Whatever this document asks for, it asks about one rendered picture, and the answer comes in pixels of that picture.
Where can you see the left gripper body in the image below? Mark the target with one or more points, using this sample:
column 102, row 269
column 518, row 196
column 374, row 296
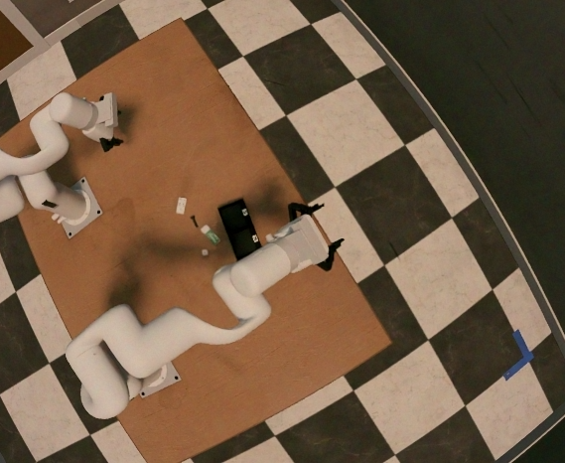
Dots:
column 99, row 131

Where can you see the white domino tile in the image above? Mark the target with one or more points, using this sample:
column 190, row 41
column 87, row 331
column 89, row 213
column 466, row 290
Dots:
column 181, row 206

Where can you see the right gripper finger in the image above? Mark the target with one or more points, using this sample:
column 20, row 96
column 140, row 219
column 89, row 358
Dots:
column 327, row 265
column 293, row 207

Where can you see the black three-compartment bin rack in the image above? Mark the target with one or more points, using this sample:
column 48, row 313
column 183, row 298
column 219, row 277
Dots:
column 241, row 232

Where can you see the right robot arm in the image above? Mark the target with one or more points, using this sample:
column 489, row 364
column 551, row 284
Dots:
column 141, row 350

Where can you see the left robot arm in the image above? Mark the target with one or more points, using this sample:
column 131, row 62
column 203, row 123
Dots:
column 40, row 189

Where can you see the green and white eraser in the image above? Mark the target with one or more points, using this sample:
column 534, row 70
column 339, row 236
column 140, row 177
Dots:
column 210, row 234

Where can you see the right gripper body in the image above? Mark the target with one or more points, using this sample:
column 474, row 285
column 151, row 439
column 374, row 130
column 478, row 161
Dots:
column 288, row 230

